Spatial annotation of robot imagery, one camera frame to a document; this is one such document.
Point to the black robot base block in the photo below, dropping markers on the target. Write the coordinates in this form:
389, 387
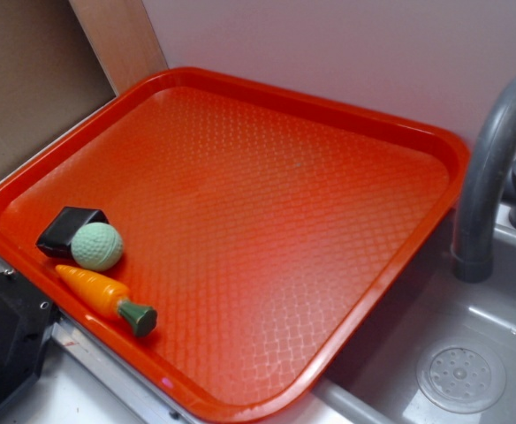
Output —
27, 316

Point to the light green dimpled ball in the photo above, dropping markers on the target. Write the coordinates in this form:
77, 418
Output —
97, 247

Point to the orange plastic tray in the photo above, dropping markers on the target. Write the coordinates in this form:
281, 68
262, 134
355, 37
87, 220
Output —
261, 224

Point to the orange toy carrot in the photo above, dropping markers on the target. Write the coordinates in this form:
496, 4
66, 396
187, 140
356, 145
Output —
109, 298

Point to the black rectangular block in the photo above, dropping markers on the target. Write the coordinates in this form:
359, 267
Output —
55, 241

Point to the grey sink basin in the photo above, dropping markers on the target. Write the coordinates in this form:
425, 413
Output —
373, 379

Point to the light wooden board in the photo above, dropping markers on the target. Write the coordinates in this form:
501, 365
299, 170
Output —
122, 38

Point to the brown cardboard panel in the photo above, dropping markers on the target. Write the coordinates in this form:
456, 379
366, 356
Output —
50, 78

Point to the round sink drain strainer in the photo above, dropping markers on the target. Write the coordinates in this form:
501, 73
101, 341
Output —
460, 375

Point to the grey curved faucet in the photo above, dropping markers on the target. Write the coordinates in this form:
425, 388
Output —
492, 165

